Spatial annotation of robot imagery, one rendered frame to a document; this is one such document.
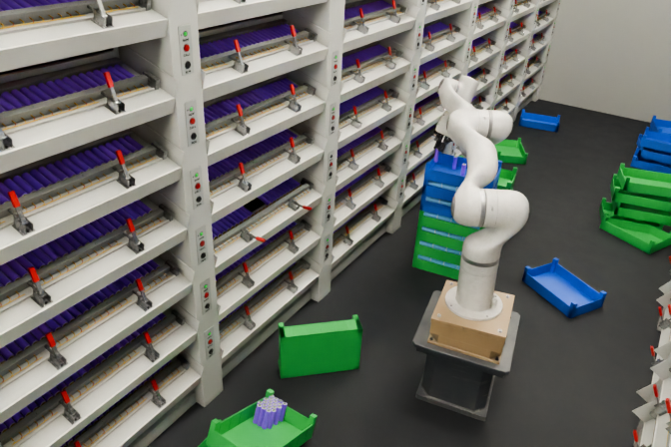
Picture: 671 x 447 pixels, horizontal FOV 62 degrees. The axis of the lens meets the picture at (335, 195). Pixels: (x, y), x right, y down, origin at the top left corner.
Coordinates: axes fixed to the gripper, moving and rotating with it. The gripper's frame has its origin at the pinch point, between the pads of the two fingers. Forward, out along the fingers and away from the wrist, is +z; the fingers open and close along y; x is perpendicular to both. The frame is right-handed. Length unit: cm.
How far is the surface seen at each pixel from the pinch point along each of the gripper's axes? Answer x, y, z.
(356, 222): 1, 26, 50
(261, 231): 81, -8, 48
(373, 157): 13.4, 21.2, 16.5
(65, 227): 154, -34, 42
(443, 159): -17.3, 8.2, 5.9
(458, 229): -19.0, -15.0, 31.5
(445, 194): -8.3, -7.7, 18.4
